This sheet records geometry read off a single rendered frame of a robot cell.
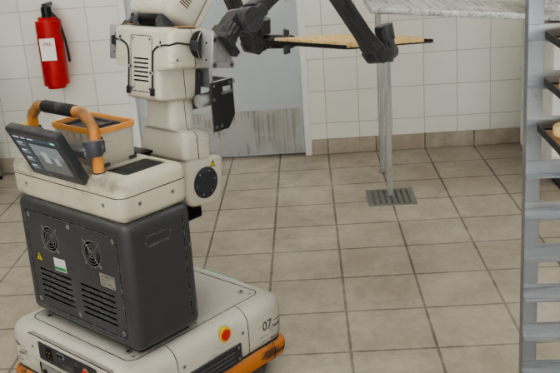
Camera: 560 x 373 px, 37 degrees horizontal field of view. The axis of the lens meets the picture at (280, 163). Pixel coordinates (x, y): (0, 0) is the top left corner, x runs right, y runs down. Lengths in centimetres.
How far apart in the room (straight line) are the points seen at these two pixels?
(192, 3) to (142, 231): 73
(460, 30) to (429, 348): 257
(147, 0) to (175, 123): 39
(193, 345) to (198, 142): 63
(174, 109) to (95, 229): 48
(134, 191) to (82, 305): 47
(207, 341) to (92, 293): 37
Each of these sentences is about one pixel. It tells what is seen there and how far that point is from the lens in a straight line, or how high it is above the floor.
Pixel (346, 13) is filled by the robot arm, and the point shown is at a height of 113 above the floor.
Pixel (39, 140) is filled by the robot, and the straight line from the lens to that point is 237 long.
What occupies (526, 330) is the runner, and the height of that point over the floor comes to 60.
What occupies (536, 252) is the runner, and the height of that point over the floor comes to 78.
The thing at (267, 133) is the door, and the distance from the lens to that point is 517.
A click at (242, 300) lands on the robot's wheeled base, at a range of 274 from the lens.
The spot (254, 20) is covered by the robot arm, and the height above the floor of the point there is 117.
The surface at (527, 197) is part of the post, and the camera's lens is 175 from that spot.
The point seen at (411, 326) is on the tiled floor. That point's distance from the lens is 312.
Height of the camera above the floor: 149
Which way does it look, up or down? 17 degrees down
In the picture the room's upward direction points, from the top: 4 degrees counter-clockwise
